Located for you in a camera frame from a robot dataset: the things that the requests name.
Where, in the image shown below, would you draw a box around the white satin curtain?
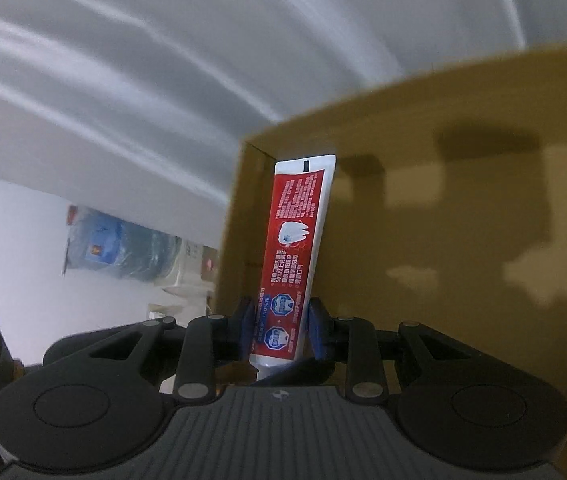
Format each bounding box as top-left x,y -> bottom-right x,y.
0,0 -> 567,208

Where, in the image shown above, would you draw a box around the white water dispenser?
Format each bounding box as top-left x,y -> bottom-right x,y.
148,237 -> 221,321

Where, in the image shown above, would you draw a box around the blue water jug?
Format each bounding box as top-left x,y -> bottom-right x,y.
62,204 -> 184,281

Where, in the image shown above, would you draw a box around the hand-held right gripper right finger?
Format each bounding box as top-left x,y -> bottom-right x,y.
307,297 -> 529,403

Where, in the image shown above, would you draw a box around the brown cardboard box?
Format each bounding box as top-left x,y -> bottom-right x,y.
213,40 -> 567,480

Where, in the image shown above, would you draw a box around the red toothpaste tube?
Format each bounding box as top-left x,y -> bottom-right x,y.
249,155 -> 338,383

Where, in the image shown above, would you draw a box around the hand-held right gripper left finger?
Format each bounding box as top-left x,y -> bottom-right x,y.
43,297 -> 257,404

